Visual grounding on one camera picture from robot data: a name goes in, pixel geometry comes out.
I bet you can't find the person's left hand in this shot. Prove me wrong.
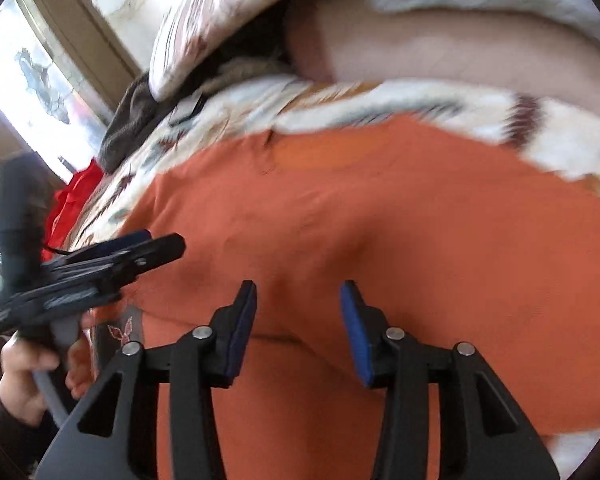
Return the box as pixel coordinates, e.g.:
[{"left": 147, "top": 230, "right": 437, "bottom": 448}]
[{"left": 0, "top": 327, "right": 95, "bottom": 427}]

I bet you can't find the window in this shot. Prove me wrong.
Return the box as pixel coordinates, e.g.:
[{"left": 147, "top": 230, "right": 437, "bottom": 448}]
[{"left": 0, "top": 0, "right": 108, "bottom": 173}]

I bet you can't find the pinkish beige pillow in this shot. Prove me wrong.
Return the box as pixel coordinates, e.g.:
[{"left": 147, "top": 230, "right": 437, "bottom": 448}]
[{"left": 285, "top": 0, "right": 600, "bottom": 86}]

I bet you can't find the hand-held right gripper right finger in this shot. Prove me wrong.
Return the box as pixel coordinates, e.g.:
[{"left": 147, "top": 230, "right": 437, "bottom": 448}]
[{"left": 340, "top": 280, "right": 562, "bottom": 480}]

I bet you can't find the orange knit garment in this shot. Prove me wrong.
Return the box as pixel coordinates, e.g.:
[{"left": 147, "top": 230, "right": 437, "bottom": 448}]
[{"left": 87, "top": 115, "right": 600, "bottom": 480}]

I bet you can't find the striped floral quilted pillow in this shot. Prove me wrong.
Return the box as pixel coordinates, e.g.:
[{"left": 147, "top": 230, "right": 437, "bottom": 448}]
[{"left": 149, "top": 0, "right": 381, "bottom": 102}]

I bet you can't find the dark grey cloth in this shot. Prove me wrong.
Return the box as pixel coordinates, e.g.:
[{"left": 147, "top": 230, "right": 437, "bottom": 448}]
[{"left": 97, "top": 72, "right": 172, "bottom": 173}]

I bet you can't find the red cloth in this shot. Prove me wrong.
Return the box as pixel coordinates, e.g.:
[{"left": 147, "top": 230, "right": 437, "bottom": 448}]
[{"left": 45, "top": 159, "right": 104, "bottom": 255}]

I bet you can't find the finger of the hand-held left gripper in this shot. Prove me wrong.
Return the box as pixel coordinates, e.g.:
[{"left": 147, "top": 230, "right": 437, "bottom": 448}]
[
  {"left": 87, "top": 233, "right": 187, "bottom": 286},
  {"left": 55, "top": 229, "right": 153, "bottom": 267}
]

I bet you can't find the person's left forearm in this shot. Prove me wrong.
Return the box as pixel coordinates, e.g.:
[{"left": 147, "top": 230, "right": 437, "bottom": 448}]
[{"left": 0, "top": 377, "right": 51, "bottom": 466}]

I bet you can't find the leaf print plush blanket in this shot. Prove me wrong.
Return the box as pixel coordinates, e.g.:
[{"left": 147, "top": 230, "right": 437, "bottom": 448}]
[{"left": 75, "top": 74, "right": 600, "bottom": 480}]

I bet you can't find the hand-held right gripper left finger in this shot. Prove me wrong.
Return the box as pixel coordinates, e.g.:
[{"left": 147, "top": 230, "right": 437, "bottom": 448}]
[{"left": 32, "top": 280, "right": 258, "bottom": 480}]

